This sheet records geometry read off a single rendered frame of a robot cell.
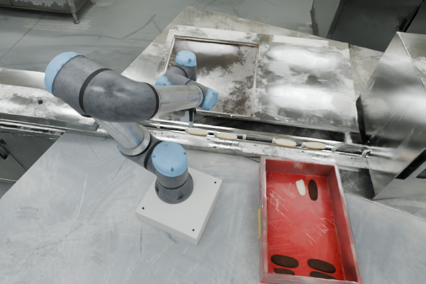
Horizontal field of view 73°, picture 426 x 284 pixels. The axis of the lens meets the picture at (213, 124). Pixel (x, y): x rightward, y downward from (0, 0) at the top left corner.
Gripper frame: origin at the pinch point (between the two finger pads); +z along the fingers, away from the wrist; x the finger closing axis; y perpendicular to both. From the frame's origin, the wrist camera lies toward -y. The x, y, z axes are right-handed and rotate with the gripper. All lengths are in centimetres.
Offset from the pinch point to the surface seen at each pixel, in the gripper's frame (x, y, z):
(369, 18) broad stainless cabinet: -165, -125, 29
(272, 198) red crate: 27.7, -38.5, 11.9
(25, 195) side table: 42, 63, 12
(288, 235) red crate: 42, -45, 12
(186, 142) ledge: 8.2, 2.1, 7.8
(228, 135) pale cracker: 0.8, -16.6, 8.1
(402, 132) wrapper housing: 10, -80, -19
